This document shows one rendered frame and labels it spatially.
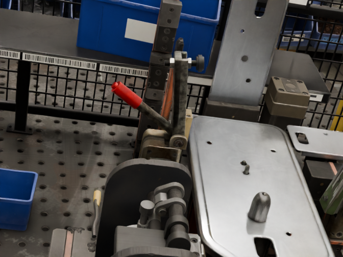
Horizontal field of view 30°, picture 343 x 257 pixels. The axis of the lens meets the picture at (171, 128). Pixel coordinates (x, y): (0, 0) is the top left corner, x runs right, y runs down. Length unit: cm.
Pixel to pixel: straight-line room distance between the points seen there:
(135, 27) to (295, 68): 42
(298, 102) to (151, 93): 32
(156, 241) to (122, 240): 4
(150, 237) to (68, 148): 98
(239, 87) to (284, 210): 37
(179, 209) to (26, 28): 87
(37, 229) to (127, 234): 71
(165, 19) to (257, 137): 31
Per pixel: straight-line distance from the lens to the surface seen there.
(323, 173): 131
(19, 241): 141
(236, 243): 103
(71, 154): 168
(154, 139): 113
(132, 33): 143
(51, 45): 146
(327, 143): 137
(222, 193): 112
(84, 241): 85
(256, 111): 142
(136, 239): 74
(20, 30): 152
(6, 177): 147
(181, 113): 109
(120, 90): 107
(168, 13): 134
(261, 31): 135
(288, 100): 140
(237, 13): 133
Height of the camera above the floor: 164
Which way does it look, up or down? 30 degrees down
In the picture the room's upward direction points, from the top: 12 degrees clockwise
